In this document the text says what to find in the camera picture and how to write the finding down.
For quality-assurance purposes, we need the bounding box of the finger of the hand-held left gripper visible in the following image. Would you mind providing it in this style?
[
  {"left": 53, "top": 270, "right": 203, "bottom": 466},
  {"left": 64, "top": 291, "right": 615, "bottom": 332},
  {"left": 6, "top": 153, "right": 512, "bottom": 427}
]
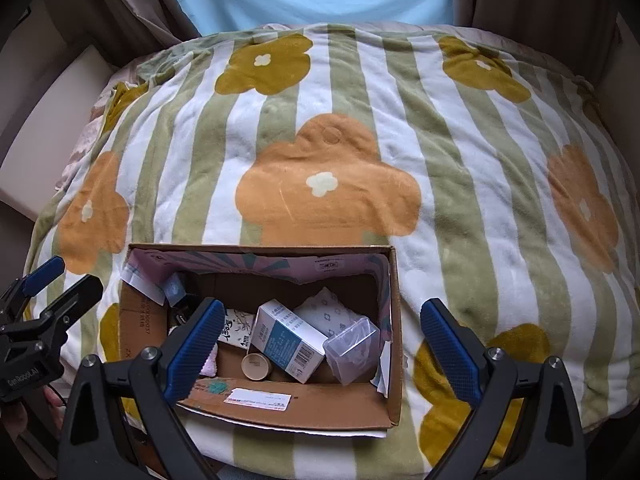
[
  {"left": 30, "top": 274, "right": 104, "bottom": 333},
  {"left": 0, "top": 255, "right": 66, "bottom": 316}
]

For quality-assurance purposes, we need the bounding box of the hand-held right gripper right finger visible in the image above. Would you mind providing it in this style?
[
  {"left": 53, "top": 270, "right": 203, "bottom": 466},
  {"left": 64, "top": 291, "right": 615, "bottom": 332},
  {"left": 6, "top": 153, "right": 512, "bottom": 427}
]
[{"left": 419, "top": 298, "right": 586, "bottom": 480}]

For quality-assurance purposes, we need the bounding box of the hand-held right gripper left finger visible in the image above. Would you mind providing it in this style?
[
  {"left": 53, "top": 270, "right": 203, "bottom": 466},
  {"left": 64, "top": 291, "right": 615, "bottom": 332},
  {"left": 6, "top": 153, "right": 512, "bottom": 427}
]
[{"left": 59, "top": 297, "right": 227, "bottom": 480}]

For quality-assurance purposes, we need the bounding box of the black white floral tissue pack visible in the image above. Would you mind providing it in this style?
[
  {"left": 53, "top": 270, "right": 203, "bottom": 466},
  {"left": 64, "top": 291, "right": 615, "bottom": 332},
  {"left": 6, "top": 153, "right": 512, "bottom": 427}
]
[{"left": 217, "top": 310, "right": 258, "bottom": 352}]

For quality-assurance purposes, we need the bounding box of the round tan jar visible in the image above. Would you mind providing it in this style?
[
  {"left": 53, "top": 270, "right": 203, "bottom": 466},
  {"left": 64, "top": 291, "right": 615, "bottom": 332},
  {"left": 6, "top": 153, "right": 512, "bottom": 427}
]
[{"left": 241, "top": 352, "right": 273, "bottom": 381}]

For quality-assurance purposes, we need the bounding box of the blue and white carton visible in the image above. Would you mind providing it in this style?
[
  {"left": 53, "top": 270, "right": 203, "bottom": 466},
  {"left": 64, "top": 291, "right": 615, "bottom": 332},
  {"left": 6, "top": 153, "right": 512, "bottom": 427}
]
[{"left": 248, "top": 299, "right": 327, "bottom": 385}]

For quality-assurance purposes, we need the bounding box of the clear plastic case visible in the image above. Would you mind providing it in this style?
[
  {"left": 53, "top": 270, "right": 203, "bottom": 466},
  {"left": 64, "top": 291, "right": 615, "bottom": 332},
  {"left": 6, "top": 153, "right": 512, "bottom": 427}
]
[{"left": 322, "top": 317, "right": 382, "bottom": 386}]

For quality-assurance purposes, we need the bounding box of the cardboard box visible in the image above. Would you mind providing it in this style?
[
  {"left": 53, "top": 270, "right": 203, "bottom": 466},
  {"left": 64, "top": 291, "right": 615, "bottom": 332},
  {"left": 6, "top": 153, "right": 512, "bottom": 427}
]
[{"left": 117, "top": 243, "right": 403, "bottom": 433}]

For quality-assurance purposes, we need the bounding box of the grey patterned pouch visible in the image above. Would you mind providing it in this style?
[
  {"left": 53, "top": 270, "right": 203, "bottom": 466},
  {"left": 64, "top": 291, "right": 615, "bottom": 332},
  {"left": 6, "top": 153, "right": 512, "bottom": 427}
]
[{"left": 292, "top": 286, "right": 362, "bottom": 338}]

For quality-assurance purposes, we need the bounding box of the person's left hand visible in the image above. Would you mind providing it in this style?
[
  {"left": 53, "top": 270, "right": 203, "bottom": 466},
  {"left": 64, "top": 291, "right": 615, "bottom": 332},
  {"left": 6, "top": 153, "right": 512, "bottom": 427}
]
[{"left": 0, "top": 385, "right": 66, "bottom": 433}]

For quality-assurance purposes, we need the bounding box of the white padded board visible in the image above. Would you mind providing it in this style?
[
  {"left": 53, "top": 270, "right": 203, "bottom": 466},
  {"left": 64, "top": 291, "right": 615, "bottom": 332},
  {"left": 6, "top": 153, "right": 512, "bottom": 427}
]
[{"left": 0, "top": 44, "right": 118, "bottom": 221}]

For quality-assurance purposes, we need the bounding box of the striped floral blanket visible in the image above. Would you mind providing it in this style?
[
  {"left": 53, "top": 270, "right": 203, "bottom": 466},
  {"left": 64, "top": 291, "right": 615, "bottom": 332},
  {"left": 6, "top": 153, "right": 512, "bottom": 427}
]
[{"left": 30, "top": 22, "right": 633, "bottom": 480}]

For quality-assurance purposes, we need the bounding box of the brown curtain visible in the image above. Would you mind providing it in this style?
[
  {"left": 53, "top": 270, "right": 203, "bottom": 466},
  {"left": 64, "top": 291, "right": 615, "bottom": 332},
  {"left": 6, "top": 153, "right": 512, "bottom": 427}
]
[
  {"left": 450, "top": 0, "right": 621, "bottom": 86},
  {"left": 82, "top": 0, "right": 203, "bottom": 68}
]

